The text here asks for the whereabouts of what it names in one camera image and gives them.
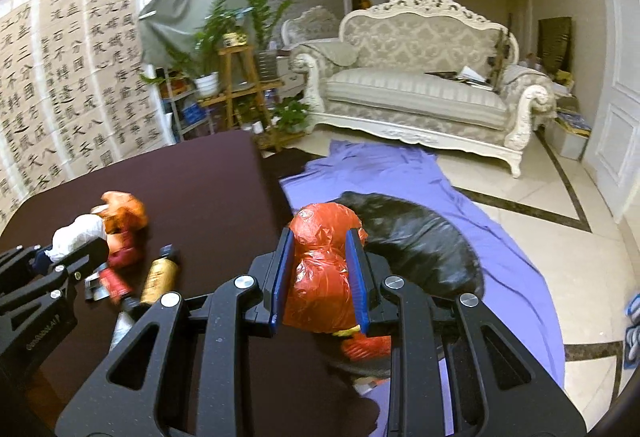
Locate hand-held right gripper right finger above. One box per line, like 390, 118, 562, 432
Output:
345, 227, 586, 437

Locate books and papers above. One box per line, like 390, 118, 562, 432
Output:
425, 66, 497, 90

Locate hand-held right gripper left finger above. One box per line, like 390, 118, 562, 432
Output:
62, 227, 296, 437

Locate blue white cloth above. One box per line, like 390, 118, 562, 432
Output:
624, 292, 640, 364

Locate black trash bag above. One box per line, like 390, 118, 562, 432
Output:
332, 191, 486, 303

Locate ornate cream sofa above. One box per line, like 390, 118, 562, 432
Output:
290, 0, 557, 178

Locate ornate cream armchair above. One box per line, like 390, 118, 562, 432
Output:
280, 6, 342, 54

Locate white panelled door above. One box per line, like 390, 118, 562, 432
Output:
582, 0, 640, 224

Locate beige throw blanket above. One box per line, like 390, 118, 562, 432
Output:
295, 39, 359, 68
500, 64, 552, 90

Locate grey storage box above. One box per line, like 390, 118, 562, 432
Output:
545, 109, 592, 161

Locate wooden plant stand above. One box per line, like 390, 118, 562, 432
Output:
197, 44, 306, 151

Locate dark framed panel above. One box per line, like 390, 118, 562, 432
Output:
537, 17, 574, 74

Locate orange plastic bag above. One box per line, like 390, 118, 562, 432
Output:
94, 191, 151, 245

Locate silver wrapper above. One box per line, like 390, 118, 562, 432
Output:
110, 297, 147, 354

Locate red snack packet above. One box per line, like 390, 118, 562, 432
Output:
97, 267, 134, 304

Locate calligraphy wall sheets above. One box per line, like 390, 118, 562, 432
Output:
0, 0, 167, 229

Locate purple cloth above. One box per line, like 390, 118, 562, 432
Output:
280, 139, 566, 437

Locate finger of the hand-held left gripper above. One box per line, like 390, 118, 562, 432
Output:
0, 269, 77, 319
0, 239, 109, 289

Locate white paper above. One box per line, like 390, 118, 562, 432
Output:
52, 214, 108, 262

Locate small leafy floor plant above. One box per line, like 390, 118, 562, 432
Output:
272, 97, 312, 134

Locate plant in white pot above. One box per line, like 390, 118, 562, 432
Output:
140, 42, 222, 98

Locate gold bottle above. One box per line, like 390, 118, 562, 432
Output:
140, 244, 181, 309

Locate tall green potted plant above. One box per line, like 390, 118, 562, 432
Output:
239, 0, 294, 78

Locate dark red knotted bag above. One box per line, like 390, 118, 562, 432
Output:
107, 229, 147, 269

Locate red plastic bag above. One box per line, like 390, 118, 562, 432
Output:
289, 203, 393, 363

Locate fern in small pot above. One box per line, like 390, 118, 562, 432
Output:
192, 0, 251, 48

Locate metal storage shelf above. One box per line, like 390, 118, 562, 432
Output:
162, 87, 212, 144

